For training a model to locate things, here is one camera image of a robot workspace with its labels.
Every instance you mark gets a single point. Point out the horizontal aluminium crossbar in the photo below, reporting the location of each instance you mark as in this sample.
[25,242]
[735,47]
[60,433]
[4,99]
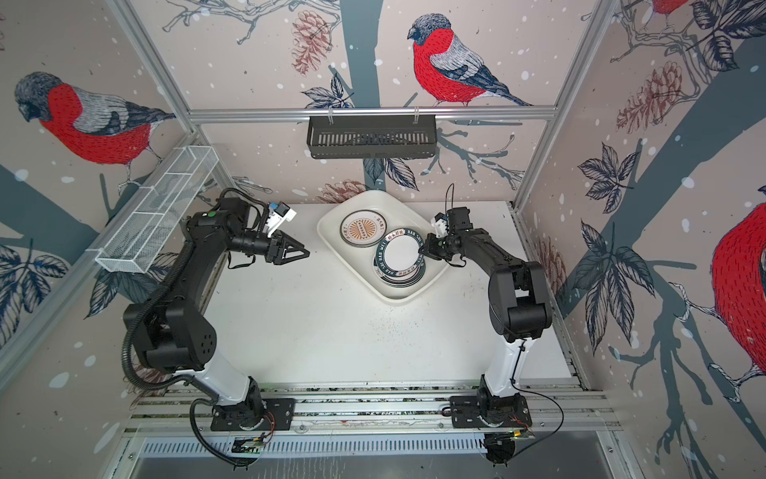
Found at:
[489,113]

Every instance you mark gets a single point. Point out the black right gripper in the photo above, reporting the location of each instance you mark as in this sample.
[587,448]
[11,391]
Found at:
[433,248]

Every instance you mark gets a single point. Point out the white plastic bin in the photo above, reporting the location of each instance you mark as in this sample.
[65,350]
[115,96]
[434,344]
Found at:
[359,260]

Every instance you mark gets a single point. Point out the black hanging wire basket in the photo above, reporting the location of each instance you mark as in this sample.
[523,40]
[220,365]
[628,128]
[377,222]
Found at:
[372,137]

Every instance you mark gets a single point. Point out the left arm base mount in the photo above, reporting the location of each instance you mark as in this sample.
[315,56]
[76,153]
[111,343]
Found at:
[263,415]

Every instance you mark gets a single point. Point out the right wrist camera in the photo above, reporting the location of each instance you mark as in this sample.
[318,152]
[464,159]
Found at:
[442,226]

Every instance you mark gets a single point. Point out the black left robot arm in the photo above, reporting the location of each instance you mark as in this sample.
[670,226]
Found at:
[168,340]

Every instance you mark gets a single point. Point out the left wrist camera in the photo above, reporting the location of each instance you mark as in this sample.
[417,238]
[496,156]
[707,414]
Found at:
[277,215]

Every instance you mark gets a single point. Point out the green rim plate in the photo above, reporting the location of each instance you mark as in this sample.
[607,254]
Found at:
[398,254]
[406,281]

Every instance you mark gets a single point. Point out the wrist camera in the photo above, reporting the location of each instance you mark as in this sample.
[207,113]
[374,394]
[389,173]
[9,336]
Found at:
[277,215]
[442,226]

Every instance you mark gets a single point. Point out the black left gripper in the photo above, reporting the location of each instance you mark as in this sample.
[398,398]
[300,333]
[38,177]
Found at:
[276,248]

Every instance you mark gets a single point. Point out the aluminium rail base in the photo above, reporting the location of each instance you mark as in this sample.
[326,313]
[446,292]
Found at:
[392,410]

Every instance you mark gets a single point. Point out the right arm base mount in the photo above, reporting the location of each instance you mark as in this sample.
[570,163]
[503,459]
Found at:
[472,412]

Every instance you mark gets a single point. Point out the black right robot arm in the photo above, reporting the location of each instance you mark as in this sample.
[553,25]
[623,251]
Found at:
[518,299]

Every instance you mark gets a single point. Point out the white mesh wall shelf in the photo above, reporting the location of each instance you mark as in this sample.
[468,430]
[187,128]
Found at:
[162,205]

